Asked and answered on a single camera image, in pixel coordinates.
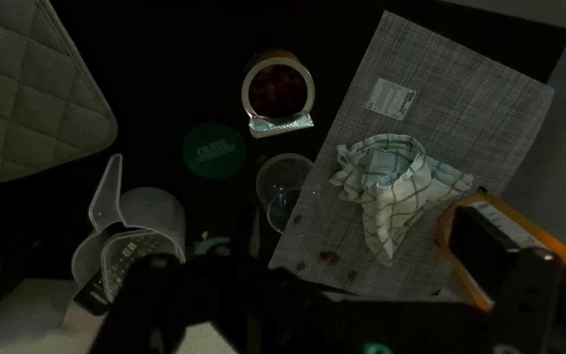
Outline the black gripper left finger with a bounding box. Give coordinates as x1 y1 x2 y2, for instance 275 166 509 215
91 254 191 354

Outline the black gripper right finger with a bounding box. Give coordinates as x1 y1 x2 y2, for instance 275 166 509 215
490 246 564 354

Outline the orange snack packet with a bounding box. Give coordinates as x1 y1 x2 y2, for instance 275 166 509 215
437 189 566 315

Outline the clear plastic measuring jug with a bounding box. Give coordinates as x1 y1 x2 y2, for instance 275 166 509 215
69 152 189 315

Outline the green round lid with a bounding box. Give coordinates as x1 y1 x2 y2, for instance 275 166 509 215
181 121 248 182

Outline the white checkered dish cloth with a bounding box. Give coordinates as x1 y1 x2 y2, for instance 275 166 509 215
328 132 476 268

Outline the clear drinking glass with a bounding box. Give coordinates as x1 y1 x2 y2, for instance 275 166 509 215
254 152 317 235

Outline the grey woven placemat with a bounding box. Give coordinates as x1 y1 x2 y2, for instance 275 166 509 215
268 10 556 300

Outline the small white paper label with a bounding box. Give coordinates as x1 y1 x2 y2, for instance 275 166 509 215
364 77 419 123

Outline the grey quilted pot holder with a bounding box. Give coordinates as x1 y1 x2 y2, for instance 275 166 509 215
0 0 120 185

